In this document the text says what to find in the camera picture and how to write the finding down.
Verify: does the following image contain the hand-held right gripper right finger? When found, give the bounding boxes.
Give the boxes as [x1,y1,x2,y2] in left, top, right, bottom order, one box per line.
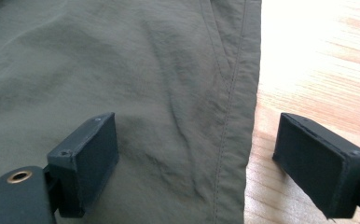
[271,112,360,219]

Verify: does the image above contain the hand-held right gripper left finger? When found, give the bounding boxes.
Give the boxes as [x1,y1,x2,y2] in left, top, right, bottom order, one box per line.
[47,112,120,218]

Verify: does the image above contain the olive green pants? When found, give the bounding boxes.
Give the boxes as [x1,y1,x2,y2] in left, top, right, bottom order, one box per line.
[0,0,263,224]

